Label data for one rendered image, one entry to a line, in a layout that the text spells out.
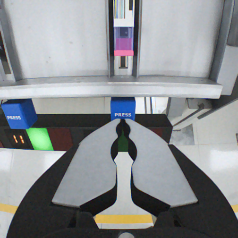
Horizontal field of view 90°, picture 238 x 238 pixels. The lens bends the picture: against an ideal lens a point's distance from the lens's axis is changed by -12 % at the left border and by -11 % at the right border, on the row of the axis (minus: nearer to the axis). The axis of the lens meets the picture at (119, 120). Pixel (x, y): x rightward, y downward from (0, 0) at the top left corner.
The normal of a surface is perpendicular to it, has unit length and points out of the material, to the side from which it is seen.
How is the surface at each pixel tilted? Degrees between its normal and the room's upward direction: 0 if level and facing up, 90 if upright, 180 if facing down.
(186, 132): 0
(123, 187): 0
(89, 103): 0
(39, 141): 46
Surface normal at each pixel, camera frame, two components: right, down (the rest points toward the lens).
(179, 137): 0.00, -0.27
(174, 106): 0.00, 0.50
